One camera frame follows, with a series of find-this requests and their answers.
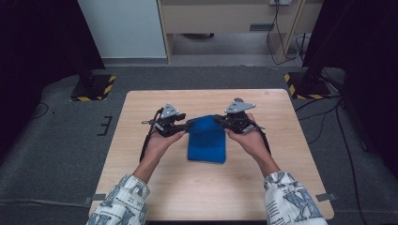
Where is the grey floor cable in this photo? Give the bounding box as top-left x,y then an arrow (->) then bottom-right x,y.
0,198 -> 92,208

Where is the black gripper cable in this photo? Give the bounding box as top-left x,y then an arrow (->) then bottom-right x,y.
250,120 -> 272,156
139,107 -> 165,163

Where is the light wooden desk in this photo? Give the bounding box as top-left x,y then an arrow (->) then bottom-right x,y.
156,0 -> 325,65

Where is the white panel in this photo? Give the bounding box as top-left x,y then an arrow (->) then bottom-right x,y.
77,0 -> 167,59

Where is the person's left hand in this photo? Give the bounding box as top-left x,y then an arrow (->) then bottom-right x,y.
145,129 -> 188,159

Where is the short black floor cable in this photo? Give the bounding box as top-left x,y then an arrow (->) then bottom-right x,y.
30,102 -> 50,120

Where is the thin black floor cable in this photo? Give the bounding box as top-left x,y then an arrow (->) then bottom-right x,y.
294,95 -> 343,113

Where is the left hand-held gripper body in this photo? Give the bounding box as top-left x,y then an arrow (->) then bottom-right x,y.
141,102 -> 180,139

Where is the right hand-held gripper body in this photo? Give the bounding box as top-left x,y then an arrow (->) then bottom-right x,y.
223,98 -> 256,135

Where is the black hanging cable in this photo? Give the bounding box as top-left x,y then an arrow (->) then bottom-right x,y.
265,3 -> 307,67

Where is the black yellow striped stand base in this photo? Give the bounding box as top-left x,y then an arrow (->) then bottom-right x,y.
69,69 -> 116,102
283,70 -> 332,100

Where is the person's right hand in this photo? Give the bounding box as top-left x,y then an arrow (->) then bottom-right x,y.
225,112 -> 272,164

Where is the black curtain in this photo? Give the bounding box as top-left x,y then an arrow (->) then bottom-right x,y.
0,0 -> 106,160
302,0 -> 398,172

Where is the blue cloth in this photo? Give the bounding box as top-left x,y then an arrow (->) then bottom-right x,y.
187,114 -> 227,165

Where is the long black floor cable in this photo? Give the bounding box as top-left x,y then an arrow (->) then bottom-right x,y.
334,99 -> 364,225

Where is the grey tape piece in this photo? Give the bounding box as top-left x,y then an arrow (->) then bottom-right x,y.
84,193 -> 107,206
314,192 -> 339,203

